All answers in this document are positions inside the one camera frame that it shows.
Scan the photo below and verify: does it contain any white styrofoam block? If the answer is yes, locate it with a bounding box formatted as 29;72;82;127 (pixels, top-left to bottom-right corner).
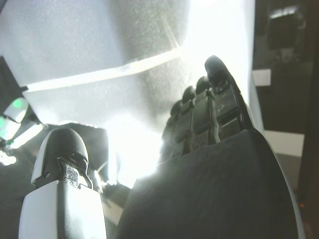
0;0;194;87

